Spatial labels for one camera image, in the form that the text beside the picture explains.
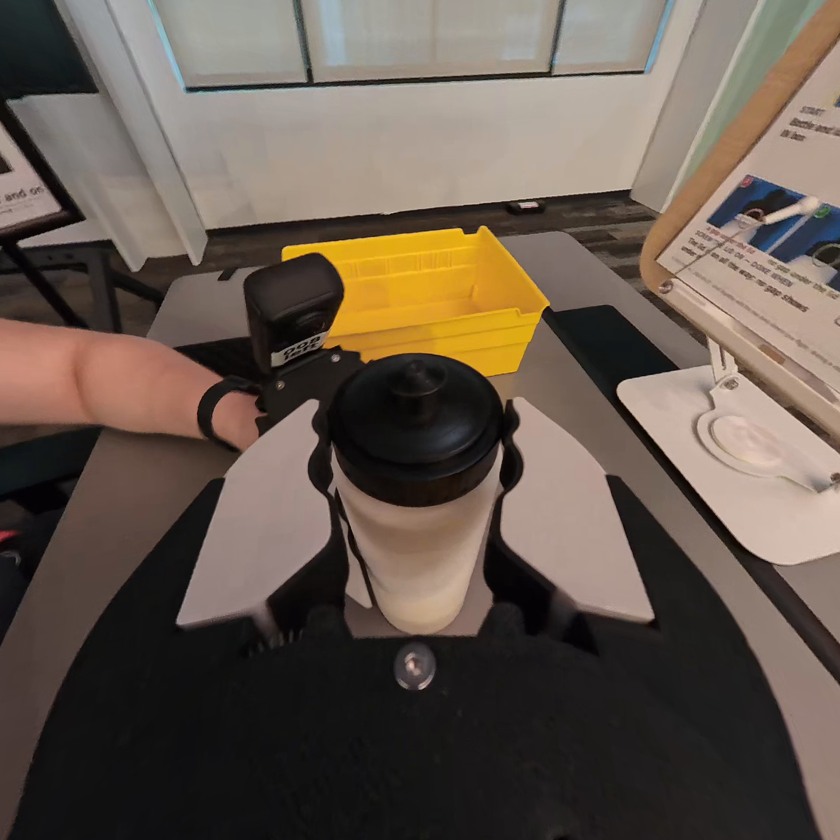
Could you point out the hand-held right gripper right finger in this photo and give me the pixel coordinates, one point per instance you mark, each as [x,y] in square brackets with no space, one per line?
[571,525]

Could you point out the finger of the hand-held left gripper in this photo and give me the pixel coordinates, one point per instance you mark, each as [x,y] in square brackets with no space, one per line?
[359,587]

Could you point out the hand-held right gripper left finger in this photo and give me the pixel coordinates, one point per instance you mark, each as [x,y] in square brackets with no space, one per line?
[262,525]

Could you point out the white plastic bottle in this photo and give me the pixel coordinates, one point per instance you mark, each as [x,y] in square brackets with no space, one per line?
[413,558]

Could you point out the yellow plastic bin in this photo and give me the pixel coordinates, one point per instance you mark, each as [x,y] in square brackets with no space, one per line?
[446,328]

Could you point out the black bottle lid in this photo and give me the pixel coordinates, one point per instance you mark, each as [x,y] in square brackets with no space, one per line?
[413,433]

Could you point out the person's left forearm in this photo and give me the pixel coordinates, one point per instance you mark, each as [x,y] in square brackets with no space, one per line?
[98,380]

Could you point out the person's left hand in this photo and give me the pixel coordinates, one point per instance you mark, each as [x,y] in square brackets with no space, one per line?
[239,420]

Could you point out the black wrist rest pad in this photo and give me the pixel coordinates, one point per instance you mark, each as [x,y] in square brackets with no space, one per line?
[216,358]

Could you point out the black wristband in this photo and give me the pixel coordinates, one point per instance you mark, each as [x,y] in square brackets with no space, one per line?
[207,413]

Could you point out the white stand base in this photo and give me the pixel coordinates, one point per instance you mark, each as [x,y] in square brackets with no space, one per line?
[669,420]

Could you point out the black rectangular table pad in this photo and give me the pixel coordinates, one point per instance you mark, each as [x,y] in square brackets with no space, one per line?
[604,348]

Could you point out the black office chair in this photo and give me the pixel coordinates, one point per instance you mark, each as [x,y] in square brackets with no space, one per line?
[46,459]

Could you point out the black framed window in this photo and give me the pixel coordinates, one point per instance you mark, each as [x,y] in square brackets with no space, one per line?
[394,82]

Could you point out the small black floor device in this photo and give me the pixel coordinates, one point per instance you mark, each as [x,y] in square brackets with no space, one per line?
[525,207]

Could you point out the printed instruction sheet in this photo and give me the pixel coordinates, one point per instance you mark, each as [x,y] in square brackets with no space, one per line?
[787,229]

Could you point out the wooden document board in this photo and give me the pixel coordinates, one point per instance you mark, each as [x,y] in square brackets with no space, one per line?
[709,164]

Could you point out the black metal table frame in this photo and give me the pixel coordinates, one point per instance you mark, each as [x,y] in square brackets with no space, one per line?
[98,269]

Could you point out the large dark wall screen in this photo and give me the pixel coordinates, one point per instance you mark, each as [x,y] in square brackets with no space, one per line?
[39,46]

